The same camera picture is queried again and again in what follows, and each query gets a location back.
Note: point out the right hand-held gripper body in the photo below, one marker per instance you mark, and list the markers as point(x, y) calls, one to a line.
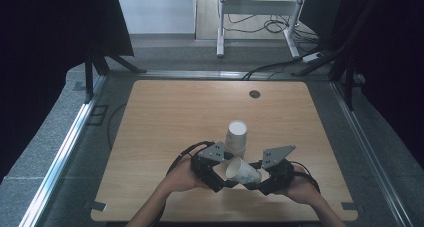
point(278, 175)

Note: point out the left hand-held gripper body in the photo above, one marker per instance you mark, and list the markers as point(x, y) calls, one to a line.
point(204, 168)

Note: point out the white printed paper cup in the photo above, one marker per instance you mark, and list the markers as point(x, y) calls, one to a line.
point(236, 135)
point(243, 173)

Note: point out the person's left hand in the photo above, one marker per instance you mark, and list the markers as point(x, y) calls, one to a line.
point(183, 177)

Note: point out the person's right hand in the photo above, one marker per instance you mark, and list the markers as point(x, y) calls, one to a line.
point(300, 188)

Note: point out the black round table grommet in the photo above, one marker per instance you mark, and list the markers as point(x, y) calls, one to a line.
point(254, 94)

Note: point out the black tape piece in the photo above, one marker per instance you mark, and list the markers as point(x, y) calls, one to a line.
point(348, 206)
point(98, 206)

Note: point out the white power strip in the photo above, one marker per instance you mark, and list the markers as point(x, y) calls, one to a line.
point(312, 57)

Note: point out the black metal stand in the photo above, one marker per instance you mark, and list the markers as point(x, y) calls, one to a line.
point(346, 60)

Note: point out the black tripod stand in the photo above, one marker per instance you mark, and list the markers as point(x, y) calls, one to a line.
point(96, 65)

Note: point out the white metal stand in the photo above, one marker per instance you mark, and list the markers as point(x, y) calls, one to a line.
point(256, 7)

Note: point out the black curtain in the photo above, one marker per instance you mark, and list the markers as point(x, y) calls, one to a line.
point(396, 70)
point(50, 53)

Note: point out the dark panel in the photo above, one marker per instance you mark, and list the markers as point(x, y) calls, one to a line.
point(320, 10)

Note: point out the aluminium floor rail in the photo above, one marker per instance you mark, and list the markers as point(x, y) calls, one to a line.
point(200, 74)
point(370, 153)
point(56, 160)

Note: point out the black rectangular floor frame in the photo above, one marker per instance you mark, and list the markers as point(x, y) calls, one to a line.
point(97, 115)

